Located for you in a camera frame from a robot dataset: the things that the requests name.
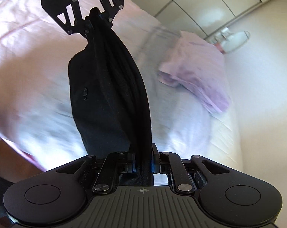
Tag black trousers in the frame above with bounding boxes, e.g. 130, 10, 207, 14
68, 8, 153, 186

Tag lilac pillow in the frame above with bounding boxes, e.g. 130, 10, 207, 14
158, 31, 230, 113

